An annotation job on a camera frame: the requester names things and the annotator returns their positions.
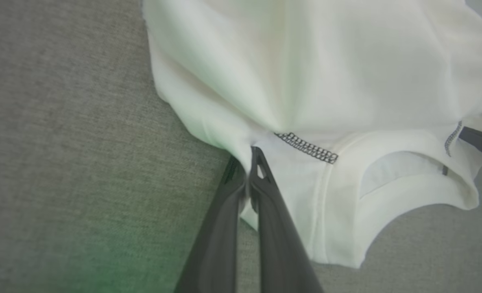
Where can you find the grey upholstered sofa cushion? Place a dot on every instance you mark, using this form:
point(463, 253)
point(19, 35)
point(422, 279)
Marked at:
point(70, 142)

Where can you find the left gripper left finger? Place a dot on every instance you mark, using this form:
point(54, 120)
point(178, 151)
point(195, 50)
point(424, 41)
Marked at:
point(216, 244)

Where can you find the white garment with grey stitching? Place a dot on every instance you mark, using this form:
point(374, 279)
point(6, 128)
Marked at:
point(326, 81)

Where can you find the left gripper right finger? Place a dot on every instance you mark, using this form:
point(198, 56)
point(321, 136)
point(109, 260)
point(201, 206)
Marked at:
point(279, 244)

